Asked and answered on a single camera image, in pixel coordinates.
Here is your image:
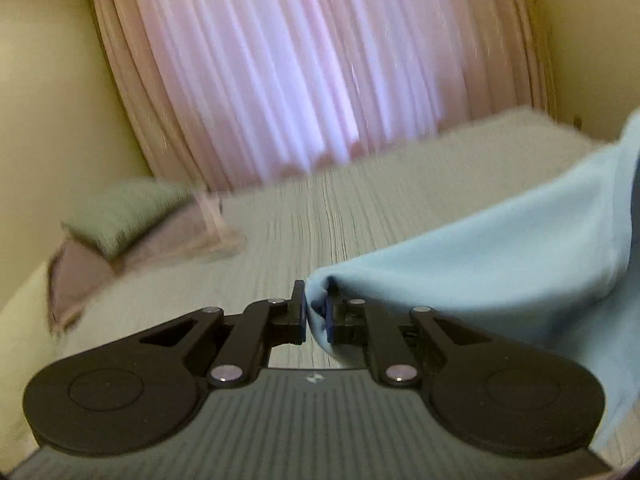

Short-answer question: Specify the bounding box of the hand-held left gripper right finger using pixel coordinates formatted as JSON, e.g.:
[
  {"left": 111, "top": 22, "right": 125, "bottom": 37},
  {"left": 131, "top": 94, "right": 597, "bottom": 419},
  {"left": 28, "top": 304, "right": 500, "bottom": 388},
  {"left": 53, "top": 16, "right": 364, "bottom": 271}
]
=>
[{"left": 322, "top": 292, "right": 482, "bottom": 388}]

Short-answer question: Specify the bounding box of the purple pillow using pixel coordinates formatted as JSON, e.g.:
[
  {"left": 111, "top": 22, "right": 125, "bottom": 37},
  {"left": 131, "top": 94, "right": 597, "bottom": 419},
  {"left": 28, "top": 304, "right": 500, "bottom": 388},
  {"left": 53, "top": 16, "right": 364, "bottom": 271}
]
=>
[{"left": 46, "top": 192, "right": 248, "bottom": 337}]

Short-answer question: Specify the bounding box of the grey striped bedspread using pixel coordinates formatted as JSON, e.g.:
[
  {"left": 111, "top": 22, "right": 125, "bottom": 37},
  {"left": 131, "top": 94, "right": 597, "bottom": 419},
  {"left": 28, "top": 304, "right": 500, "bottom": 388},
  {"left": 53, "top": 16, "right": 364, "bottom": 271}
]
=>
[{"left": 0, "top": 107, "right": 608, "bottom": 480}]

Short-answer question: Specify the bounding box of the green pillow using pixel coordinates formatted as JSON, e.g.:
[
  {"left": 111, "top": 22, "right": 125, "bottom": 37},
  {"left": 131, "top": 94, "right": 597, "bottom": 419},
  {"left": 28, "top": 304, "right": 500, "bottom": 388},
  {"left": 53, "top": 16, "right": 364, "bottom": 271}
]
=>
[{"left": 60, "top": 180, "right": 197, "bottom": 261}]

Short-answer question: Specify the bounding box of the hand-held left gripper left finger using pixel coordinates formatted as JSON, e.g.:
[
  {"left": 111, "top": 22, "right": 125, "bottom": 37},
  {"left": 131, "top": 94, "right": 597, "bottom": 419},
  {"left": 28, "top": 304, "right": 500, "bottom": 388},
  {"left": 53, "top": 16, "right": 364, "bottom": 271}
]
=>
[{"left": 137, "top": 280, "right": 307, "bottom": 388}]

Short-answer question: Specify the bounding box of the sheer pink curtain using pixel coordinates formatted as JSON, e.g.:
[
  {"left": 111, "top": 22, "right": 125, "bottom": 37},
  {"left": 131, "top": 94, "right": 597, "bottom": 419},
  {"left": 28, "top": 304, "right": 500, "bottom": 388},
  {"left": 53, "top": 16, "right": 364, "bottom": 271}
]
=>
[{"left": 125, "top": 0, "right": 483, "bottom": 186}]

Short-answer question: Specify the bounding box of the light blue cloth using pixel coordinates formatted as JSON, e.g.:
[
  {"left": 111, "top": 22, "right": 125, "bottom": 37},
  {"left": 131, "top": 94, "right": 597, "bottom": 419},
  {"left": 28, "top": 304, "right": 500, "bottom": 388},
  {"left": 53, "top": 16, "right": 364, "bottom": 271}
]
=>
[{"left": 305, "top": 110, "right": 640, "bottom": 461}]

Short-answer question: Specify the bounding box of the beige pink drape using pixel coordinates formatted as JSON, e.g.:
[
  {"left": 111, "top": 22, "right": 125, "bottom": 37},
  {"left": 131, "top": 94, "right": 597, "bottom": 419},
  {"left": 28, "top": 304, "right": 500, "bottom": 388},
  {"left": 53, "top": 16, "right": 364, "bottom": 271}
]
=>
[
  {"left": 450, "top": 0, "right": 557, "bottom": 133},
  {"left": 87, "top": 0, "right": 236, "bottom": 193}
]

